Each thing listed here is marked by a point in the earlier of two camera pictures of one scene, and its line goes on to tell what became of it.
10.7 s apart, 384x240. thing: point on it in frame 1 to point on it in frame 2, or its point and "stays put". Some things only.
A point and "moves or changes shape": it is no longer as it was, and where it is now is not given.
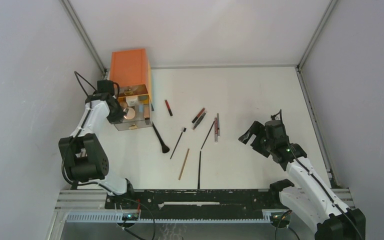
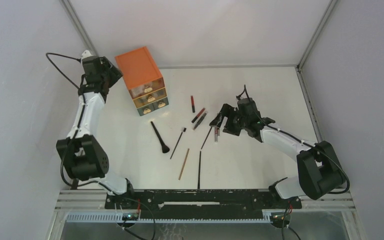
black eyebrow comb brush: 183,130 stays put
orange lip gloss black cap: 198,115 stays put
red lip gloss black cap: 168,108 to 192,103
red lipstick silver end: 216,130 stays put
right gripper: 258,129 to 228,111
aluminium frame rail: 84,36 stays put
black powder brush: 164,148 stays put
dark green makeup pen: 199,121 stays put
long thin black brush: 199,175 stays put
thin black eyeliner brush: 207,135 stays put
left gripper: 113,120 to 115,73
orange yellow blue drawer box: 131,70 moves or changes shape
